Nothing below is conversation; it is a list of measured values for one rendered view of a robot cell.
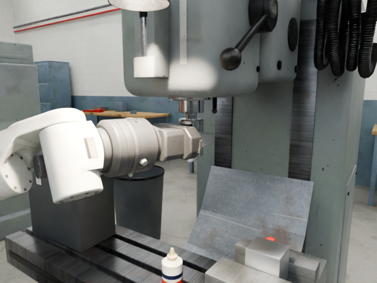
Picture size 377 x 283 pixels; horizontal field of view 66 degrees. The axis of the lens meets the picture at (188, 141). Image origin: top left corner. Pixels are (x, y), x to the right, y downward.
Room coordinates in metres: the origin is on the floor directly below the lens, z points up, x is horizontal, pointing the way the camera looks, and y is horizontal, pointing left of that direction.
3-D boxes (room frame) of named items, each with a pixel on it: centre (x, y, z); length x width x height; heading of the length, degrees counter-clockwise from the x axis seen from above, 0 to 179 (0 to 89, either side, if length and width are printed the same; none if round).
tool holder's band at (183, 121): (0.55, -0.01, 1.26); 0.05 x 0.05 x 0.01
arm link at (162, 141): (0.49, 0.06, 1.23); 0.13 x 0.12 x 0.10; 42
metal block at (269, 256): (0.47, -0.14, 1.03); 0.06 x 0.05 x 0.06; 55
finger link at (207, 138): (0.53, -0.03, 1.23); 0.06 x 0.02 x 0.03; 132
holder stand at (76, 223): (0.79, 0.33, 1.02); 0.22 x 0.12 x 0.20; 58
